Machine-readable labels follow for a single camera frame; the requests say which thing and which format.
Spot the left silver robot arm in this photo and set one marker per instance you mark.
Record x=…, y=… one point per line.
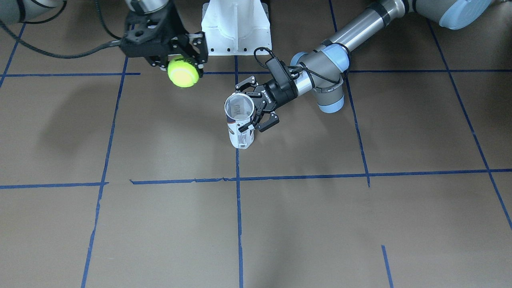
x=324, y=70

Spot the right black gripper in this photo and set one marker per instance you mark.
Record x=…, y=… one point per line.
x=178, y=41

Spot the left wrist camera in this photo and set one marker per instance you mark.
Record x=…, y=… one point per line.
x=281, y=76

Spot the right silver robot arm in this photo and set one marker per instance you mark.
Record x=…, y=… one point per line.
x=42, y=11

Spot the yellow tennis ball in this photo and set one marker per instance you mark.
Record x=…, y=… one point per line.
x=182, y=73

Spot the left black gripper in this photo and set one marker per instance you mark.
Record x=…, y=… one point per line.
x=275, y=94

